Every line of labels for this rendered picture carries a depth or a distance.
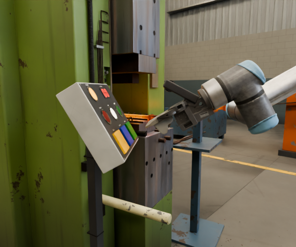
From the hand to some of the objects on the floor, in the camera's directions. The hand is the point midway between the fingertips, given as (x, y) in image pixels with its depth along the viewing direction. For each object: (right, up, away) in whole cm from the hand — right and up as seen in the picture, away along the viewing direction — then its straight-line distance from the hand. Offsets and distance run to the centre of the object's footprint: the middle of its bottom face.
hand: (148, 123), depth 76 cm
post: (-21, -104, +28) cm, 110 cm away
